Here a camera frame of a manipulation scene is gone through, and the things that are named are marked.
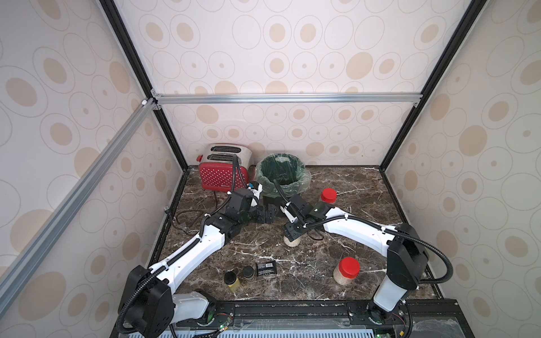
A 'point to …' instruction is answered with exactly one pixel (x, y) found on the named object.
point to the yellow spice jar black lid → (230, 279)
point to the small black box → (266, 268)
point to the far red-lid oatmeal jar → (329, 195)
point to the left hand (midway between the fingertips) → (274, 207)
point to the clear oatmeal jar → (293, 243)
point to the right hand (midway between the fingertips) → (298, 226)
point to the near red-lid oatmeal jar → (348, 269)
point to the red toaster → (216, 165)
